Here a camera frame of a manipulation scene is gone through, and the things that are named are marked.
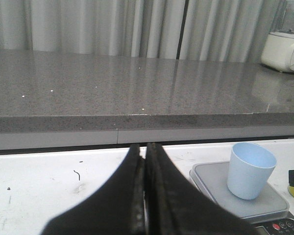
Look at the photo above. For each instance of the light blue plastic cup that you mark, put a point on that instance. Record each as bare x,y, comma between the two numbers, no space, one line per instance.
250,167

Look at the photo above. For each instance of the white kitchen appliance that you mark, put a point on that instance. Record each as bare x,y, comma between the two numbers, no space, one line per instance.
278,52

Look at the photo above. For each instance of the grey pleated curtain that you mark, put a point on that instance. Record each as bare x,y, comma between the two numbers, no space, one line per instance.
205,30

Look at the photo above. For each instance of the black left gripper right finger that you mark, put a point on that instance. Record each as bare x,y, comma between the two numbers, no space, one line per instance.
176,207

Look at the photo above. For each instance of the grey stone counter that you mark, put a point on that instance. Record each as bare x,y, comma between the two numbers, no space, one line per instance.
53,99

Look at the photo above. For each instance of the silver electronic kitchen scale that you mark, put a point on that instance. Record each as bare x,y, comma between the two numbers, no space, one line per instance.
264,208

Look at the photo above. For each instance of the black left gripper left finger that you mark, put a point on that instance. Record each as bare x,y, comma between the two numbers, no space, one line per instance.
116,208

